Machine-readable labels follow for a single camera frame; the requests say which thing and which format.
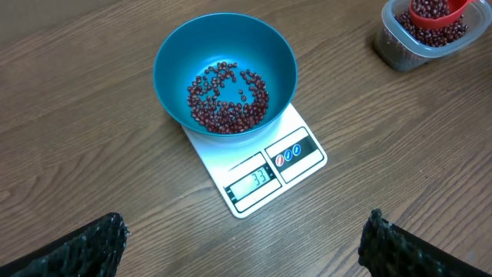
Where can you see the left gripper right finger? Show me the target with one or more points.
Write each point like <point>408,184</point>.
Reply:
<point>387,250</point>

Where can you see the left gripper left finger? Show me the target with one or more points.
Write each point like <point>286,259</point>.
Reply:
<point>94,249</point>

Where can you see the red plastic measuring scoop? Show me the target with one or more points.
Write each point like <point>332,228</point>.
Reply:
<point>456,9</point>

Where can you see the white digital kitchen scale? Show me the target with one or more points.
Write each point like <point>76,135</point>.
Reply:
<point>251,170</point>

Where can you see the red beans in bowl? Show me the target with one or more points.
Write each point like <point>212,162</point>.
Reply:
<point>223,117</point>

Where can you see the teal plastic bowl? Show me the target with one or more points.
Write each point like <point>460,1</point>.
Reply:
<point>231,37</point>

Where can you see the red beans in scoop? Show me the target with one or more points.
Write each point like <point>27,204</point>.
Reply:
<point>430,8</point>

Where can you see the red adzuki beans in container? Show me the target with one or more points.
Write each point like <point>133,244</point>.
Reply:
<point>433,37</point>

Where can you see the clear plastic food container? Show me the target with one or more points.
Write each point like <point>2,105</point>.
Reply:
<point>403,52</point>

